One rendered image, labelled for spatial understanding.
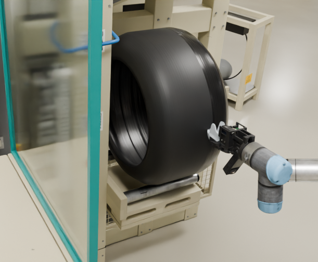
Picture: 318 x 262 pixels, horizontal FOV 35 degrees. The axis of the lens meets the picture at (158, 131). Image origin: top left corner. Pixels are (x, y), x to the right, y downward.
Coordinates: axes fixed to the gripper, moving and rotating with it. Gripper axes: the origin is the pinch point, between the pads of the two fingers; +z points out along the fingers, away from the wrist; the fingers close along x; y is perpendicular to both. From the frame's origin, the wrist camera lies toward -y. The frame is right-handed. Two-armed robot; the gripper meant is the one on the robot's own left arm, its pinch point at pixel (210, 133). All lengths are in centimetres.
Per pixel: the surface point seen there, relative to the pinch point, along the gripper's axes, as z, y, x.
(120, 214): 13.8, -32.6, 27.3
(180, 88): 6.2, 15.6, 9.2
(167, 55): 15.2, 24.2, 9.0
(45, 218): -23, 2, 66
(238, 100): 192, -89, -179
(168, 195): 17.9, -33.6, 4.2
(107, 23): 18, 36, 30
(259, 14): 204, -18, -203
